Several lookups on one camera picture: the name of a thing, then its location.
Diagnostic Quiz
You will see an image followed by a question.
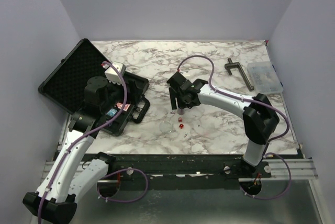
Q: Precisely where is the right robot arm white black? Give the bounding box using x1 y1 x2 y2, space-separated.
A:
167 72 279 178

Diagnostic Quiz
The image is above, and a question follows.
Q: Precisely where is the black foam-lined poker case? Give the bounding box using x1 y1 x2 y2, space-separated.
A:
38 39 150 136

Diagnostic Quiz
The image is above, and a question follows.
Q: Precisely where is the clear plastic parts box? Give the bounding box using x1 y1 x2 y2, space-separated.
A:
247 61 283 95

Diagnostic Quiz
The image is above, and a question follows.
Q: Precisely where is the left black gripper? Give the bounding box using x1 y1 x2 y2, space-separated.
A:
102 74 143 114

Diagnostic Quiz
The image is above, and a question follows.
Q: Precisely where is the red playing card deck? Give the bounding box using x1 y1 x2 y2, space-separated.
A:
116 103 130 111

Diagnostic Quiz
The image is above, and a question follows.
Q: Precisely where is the purple grey poker chip stack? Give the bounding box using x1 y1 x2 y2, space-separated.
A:
177 108 184 115

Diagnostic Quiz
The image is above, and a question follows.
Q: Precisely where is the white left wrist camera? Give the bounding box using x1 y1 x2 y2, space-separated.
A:
102 62 126 84

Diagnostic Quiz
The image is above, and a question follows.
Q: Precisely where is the dark metal handle bracket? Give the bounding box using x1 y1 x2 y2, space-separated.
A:
224 58 255 91

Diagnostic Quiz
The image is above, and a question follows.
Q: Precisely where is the clear round dealer button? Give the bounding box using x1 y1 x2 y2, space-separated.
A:
159 121 173 134

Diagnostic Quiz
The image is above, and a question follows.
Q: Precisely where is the light blue poker chip stack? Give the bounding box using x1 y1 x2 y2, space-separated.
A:
106 108 118 117

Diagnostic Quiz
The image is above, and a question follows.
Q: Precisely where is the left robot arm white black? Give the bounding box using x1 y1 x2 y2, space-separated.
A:
23 76 127 223

